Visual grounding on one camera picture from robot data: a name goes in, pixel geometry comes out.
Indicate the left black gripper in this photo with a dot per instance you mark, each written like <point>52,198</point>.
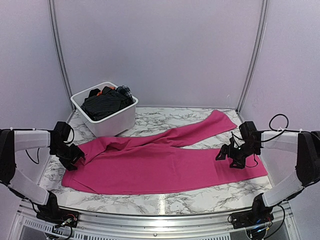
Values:
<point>77,154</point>

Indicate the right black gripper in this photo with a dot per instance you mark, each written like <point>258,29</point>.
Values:
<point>240,164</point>

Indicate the magenta pink trousers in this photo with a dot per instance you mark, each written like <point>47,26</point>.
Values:
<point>158,164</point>

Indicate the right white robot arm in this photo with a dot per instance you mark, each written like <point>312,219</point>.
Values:
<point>291,156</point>

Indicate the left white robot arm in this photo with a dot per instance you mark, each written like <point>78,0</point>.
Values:
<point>14,144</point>

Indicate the black striped garment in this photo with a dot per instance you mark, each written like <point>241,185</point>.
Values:
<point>106,104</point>

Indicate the plaid grey garment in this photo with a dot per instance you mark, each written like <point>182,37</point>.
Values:
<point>124,90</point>

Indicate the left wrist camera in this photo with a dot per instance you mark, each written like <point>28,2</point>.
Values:
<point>64,129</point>

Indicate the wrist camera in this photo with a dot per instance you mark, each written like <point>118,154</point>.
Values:
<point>247,128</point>
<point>64,129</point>

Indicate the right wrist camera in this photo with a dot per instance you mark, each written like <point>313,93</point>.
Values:
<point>247,128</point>

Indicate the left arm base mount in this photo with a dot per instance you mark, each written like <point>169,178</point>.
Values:
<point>58,216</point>

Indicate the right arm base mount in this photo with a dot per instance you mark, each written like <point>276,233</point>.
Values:
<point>247,218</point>

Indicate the aluminium front rail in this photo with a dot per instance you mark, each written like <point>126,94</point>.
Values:
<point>111,226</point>

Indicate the right aluminium wall post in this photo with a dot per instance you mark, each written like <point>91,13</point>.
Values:
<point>255,54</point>

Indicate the aluminium wall post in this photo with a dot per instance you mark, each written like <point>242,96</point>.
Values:
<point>59,51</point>
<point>255,54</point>

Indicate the left aluminium wall post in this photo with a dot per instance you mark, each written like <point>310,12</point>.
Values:
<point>59,51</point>

